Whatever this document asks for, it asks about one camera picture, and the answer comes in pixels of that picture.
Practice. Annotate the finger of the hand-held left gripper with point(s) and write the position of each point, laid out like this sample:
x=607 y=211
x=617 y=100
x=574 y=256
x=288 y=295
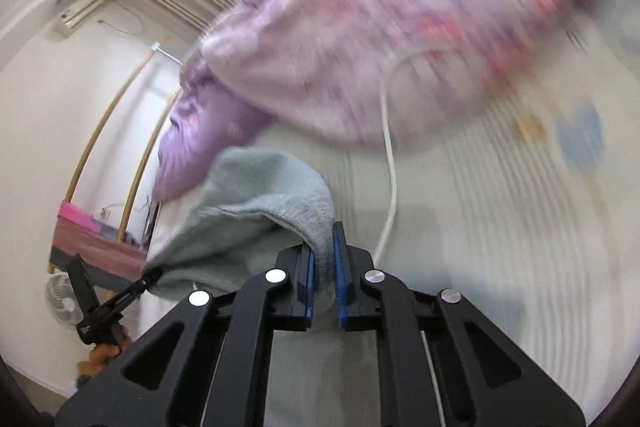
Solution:
x=134 y=291
x=80 y=279

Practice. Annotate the white electric fan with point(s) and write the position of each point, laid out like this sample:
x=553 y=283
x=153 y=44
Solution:
x=62 y=302

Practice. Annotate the person's left hand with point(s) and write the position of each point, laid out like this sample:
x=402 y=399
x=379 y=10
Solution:
x=102 y=355

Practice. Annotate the pink floral quilt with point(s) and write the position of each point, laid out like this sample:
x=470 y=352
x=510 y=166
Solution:
x=390 y=22

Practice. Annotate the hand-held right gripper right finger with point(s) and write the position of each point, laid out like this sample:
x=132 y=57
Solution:
x=341 y=279

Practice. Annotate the white air conditioner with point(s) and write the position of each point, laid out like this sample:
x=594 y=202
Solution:
x=82 y=14

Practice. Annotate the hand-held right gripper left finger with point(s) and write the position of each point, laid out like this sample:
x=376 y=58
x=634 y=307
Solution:
x=309 y=279

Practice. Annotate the wooden pole rack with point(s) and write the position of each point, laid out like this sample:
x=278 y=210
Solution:
x=107 y=127

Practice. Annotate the pale printed bed sheet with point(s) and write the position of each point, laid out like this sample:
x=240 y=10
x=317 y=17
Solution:
x=500 y=232

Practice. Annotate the purple pillow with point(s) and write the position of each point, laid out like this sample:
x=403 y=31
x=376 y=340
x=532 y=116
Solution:
x=200 y=132

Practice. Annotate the grey knit garment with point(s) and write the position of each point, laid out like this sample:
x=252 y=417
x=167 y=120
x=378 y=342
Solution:
x=250 y=207

